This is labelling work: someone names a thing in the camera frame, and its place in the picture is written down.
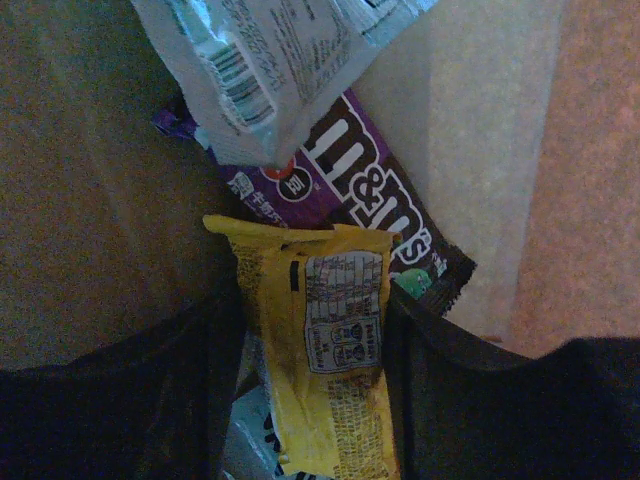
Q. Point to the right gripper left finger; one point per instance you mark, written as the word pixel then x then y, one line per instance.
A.
pixel 153 406

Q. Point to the red brown paper bag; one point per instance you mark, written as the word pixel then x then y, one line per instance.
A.
pixel 516 121

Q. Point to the purple brown M&M's packet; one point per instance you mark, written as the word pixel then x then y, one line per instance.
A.
pixel 345 173

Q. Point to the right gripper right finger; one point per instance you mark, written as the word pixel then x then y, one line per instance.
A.
pixel 463 408

